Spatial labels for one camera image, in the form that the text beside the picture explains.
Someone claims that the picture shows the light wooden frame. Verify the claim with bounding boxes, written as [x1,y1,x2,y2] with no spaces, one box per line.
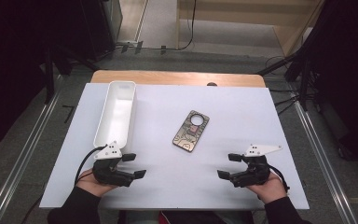
[175,0,326,58]

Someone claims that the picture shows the white rectangular plastic bin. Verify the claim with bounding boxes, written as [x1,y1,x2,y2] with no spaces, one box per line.
[92,80,137,157]

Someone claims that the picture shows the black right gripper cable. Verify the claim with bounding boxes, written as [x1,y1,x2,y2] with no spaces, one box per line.
[268,164,291,192]

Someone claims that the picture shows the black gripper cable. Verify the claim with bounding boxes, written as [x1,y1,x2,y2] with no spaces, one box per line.
[74,144,108,187]
[268,164,291,192]

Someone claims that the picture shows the dark curtain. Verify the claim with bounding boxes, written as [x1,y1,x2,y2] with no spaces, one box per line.
[302,0,358,172]
[0,0,87,157]

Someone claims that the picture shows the black metal stand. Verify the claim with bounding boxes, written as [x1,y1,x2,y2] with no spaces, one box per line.
[256,50,320,112]
[42,43,101,105]

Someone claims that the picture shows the black floor cable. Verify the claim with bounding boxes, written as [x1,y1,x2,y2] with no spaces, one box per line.
[274,94,302,117]

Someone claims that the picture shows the wooden table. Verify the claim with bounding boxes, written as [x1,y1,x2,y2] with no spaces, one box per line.
[90,69,267,89]

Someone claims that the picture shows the person's right hand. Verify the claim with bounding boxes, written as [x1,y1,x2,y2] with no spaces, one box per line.
[247,171,289,204]

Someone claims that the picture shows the white table board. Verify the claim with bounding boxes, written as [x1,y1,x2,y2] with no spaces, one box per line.
[39,82,310,211]

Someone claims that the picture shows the person's left hand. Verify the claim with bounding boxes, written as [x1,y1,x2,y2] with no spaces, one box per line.
[76,167,119,199]

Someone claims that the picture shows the person's lap clothing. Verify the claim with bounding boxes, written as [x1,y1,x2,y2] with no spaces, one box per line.
[117,210,256,224]

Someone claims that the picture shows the black hanging cable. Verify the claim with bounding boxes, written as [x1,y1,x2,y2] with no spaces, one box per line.
[180,0,198,51]

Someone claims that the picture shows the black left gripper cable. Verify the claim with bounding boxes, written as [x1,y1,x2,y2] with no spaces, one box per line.
[74,144,108,187]

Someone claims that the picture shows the metal floor rail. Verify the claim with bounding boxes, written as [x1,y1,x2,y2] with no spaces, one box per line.
[0,90,62,224]
[293,100,358,224]

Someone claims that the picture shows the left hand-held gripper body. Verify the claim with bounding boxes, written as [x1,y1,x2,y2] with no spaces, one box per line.
[92,140,137,188]

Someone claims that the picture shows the black cabinet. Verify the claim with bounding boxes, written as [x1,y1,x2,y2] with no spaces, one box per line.
[79,0,124,62]

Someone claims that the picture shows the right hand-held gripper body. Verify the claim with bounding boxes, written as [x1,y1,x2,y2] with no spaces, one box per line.
[228,144,283,189]

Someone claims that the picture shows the patterned dark phone case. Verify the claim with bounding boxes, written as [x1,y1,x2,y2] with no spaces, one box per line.
[172,109,211,153]

